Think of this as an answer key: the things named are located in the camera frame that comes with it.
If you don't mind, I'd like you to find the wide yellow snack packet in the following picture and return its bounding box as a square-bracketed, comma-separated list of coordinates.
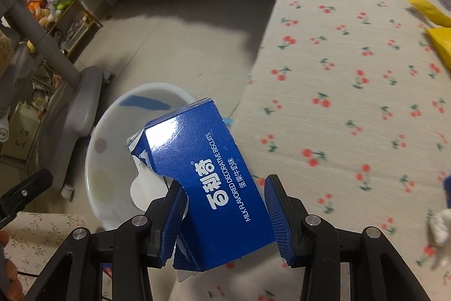
[426, 27, 451, 73]

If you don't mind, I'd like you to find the cherry print tablecloth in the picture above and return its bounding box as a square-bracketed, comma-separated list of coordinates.
[165, 0, 451, 301]

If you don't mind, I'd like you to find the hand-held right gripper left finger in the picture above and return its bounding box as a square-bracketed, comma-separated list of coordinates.
[21, 177, 187, 301]

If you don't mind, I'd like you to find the tan fuzzy plush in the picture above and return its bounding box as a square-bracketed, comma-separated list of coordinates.
[0, 29, 15, 76]

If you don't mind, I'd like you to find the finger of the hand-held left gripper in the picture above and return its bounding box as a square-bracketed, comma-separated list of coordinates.
[0, 169, 53, 228]

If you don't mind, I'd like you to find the long yellow snack packet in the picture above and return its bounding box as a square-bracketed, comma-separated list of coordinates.
[404, 0, 451, 27]

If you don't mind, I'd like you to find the cluttered grey shelf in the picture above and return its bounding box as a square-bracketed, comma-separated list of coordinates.
[0, 58, 48, 158]

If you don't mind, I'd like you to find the dark blue object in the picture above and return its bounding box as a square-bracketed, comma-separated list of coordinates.
[442, 174, 451, 208]

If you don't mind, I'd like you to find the white tissue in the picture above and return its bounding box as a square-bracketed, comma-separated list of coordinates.
[427, 208, 451, 268]

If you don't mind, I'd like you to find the blue biscuit box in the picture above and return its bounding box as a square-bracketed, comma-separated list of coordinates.
[126, 97, 279, 282]

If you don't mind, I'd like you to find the grey desk stand with casters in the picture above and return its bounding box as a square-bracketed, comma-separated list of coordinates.
[0, 0, 108, 201]

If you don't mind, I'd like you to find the person's left hand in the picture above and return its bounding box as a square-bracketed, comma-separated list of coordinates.
[0, 230, 26, 301]

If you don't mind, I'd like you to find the white plastic bin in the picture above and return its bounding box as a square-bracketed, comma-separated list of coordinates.
[85, 82, 198, 231]

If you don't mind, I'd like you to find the yellow wooden rack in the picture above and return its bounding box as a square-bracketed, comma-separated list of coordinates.
[46, 0, 103, 55]

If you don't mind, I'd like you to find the pile of plush toys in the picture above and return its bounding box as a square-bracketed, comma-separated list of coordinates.
[25, 0, 75, 27]

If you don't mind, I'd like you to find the floral print cushion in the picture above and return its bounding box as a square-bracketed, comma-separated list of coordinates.
[0, 212, 103, 301]

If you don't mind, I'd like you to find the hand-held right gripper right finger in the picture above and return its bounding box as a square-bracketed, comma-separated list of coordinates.
[264, 175, 432, 301]

